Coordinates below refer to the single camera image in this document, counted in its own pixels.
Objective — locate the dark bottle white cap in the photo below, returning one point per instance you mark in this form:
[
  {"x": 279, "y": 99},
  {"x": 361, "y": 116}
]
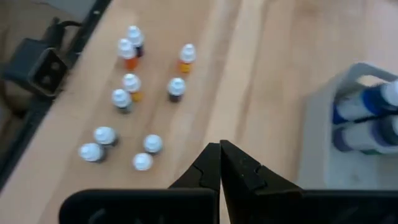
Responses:
[{"x": 357, "y": 137}]

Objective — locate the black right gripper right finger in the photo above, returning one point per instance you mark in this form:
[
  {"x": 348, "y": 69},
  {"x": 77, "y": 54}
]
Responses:
[{"x": 264, "y": 205}]

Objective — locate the small dark blue dropper bottle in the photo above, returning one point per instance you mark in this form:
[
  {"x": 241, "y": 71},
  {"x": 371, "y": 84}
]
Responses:
[{"x": 91, "y": 152}]

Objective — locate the blue bottle white cap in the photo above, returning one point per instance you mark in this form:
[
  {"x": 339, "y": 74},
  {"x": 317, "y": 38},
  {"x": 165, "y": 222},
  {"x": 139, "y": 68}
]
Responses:
[{"x": 351, "y": 107}]

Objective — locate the black aluminium table frame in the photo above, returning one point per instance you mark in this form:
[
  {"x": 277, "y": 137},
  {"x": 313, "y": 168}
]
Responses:
[{"x": 90, "y": 21}]

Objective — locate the small dark green dropper bottle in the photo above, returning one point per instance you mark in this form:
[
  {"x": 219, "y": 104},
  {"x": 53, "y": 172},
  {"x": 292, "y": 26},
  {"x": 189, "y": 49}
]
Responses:
[{"x": 121, "y": 98}]

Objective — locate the small black dropper bottle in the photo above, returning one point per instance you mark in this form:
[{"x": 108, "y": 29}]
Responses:
[
  {"x": 153, "y": 143},
  {"x": 176, "y": 87}
]

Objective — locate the grey plastic bin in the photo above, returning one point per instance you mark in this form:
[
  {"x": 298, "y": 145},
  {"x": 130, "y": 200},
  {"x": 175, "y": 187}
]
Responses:
[{"x": 314, "y": 149}]

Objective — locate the small dark purple dropper bottle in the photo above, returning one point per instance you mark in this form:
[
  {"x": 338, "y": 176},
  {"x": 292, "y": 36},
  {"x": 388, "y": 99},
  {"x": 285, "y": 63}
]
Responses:
[{"x": 135, "y": 35}]

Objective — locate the small orange dropper bottle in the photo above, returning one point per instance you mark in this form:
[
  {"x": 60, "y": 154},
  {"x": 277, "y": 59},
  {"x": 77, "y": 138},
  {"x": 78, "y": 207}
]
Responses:
[
  {"x": 132, "y": 83},
  {"x": 142, "y": 161},
  {"x": 127, "y": 49},
  {"x": 187, "y": 54}
]

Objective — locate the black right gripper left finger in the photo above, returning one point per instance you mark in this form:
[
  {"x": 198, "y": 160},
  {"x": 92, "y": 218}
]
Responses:
[{"x": 186, "y": 205}]

